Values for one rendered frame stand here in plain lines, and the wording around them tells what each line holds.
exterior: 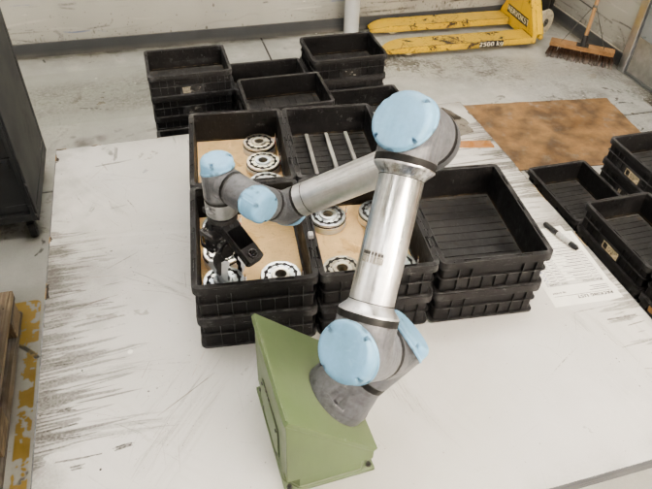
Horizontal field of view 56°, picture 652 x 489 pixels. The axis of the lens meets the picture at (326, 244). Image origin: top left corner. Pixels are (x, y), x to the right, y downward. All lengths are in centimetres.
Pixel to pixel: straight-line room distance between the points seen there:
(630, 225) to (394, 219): 180
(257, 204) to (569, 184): 208
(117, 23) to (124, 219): 291
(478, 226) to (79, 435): 117
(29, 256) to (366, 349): 226
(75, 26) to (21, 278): 230
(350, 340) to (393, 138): 36
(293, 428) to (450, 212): 91
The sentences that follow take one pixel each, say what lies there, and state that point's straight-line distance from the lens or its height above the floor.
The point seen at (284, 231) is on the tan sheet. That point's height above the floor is 83.
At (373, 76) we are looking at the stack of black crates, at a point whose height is 48.
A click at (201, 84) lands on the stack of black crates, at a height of 53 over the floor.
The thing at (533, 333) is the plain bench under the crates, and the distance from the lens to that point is 174.
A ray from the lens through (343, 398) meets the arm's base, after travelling 127.
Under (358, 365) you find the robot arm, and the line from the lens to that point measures 108.
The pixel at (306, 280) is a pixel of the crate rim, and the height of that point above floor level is 92.
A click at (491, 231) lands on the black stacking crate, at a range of 181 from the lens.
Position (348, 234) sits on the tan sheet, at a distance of 171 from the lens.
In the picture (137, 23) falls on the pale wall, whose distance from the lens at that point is 480.
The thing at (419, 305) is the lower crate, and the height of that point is 78.
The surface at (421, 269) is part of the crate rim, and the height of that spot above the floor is 92.
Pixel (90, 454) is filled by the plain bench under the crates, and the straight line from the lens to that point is 151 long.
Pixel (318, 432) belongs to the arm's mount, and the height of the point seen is 92.
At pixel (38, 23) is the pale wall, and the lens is 483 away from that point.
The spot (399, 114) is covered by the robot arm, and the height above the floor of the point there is 141.
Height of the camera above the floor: 195
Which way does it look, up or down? 42 degrees down
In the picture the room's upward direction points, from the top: 2 degrees clockwise
